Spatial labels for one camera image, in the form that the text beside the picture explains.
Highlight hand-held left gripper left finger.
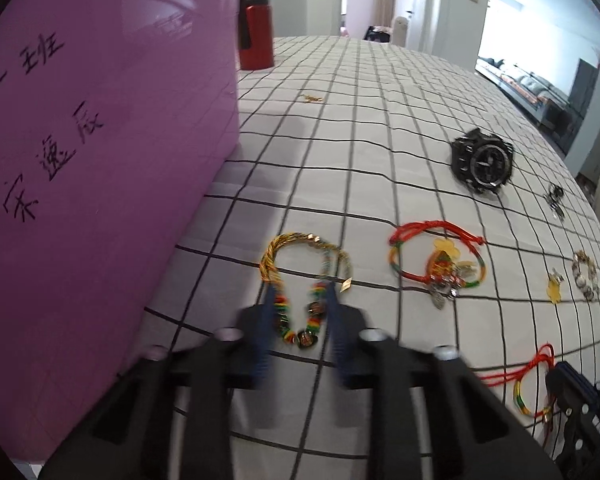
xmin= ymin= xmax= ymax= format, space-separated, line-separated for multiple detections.
xmin=37 ymin=284 xmax=281 ymax=480

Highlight grey sofa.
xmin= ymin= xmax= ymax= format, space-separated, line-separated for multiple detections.
xmin=479 ymin=59 xmax=577 ymax=128

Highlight dark metal jewelry piece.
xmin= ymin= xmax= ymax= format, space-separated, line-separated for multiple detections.
xmin=544 ymin=184 xmax=567 ymax=221

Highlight black bag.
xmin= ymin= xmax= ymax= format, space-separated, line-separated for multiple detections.
xmin=362 ymin=25 xmax=394 ymax=44

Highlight yellow charm pendant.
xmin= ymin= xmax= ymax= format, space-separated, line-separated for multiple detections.
xmin=546 ymin=268 xmax=566 ymax=305

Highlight dark tall cabinet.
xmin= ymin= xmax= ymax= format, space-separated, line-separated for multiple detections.
xmin=570 ymin=57 xmax=600 ymax=111

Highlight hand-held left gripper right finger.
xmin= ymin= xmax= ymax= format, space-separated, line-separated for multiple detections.
xmin=324 ymin=280 xmax=564 ymax=480

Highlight gold braided beaded necklace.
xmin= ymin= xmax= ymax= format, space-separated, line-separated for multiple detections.
xmin=258 ymin=232 xmax=355 ymax=350

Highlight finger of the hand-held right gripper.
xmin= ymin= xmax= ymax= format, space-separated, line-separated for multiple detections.
xmin=545 ymin=360 xmax=600 ymax=413
xmin=555 ymin=402 xmax=600 ymax=480

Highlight red metal water bottle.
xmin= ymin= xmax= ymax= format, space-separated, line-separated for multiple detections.
xmin=237 ymin=0 xmax=275 ymax=71

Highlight red and yellow cord bracelet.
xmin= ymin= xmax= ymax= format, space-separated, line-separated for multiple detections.
xmin=477 ymin=342 xmax=562 ymax=449

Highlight red cord charm bracelet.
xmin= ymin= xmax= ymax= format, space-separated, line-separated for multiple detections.
xmin=388 ymin=219 xmax=486 ymax=311

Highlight silver beaded bracelet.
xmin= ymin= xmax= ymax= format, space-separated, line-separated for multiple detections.
xmin=571 ymin=249 xmax=600 ymax=303

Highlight purple plastic storage box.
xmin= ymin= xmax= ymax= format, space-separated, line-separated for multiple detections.
xmin=0 ymin=0 xmax=242 ymax=462

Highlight black digital wristwatch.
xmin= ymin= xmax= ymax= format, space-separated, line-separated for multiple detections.
xmin=449 ymin=127 xmax=515 ymax=196

